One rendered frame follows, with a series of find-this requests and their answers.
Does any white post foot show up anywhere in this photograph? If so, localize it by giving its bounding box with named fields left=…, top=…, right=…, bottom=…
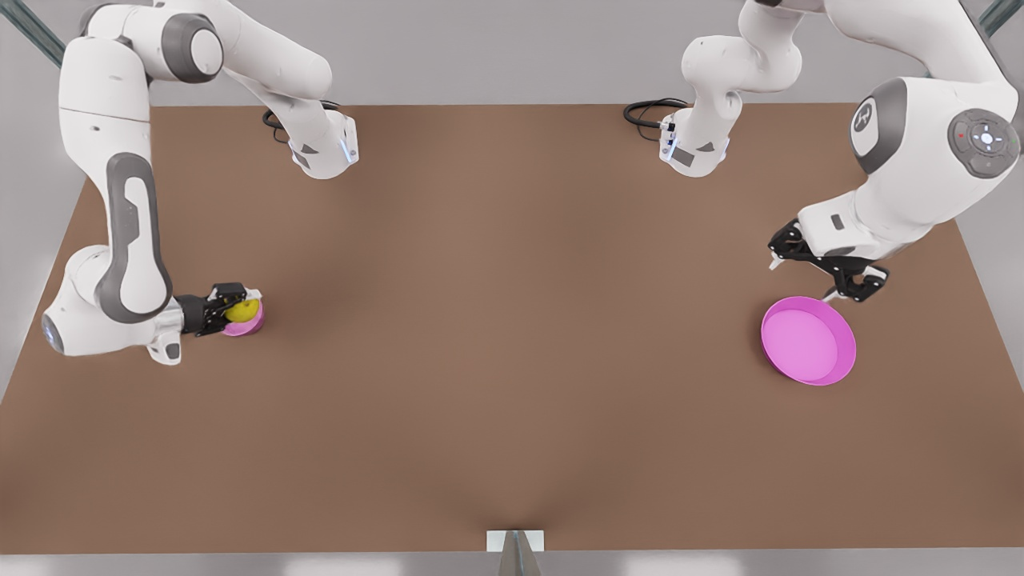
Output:
left=486, top=529, right=546, bottom=554

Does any pink plate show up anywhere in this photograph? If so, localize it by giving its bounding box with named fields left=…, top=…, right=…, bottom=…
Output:
left=760, top=296, right=858, bottom=387

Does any silver frame post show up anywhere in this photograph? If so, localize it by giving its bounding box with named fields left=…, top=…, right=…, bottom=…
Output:
left=978, top=0, right=1024, bottom=38
left=0, top=0, right=67, bottom=70
left=498, top=530, right=542, bottom=576

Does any black cable loop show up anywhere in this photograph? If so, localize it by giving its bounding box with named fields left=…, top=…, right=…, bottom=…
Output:
left=622, top=98, right=692, bottom=144
left=262, top=99, right=342, bottom=146

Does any pink bowl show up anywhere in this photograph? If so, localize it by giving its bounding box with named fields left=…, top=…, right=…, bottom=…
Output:
left=222, top=301, right=266, bottom=338

